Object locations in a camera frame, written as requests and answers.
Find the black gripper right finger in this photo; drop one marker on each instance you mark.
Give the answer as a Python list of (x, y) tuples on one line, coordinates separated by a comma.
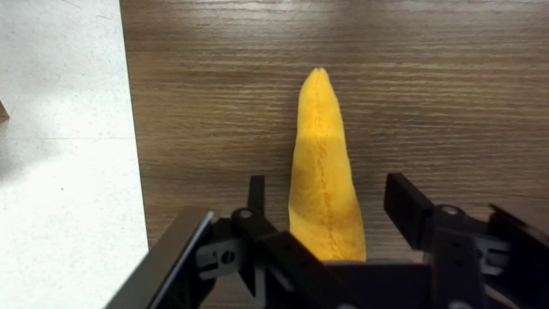
[(460, 254)]

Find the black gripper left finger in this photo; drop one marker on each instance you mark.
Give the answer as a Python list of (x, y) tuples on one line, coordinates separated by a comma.
[(271, 263)]

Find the orange plush carrot toy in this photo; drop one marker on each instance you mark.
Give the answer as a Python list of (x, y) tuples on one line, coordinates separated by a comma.
[(323, 206)]

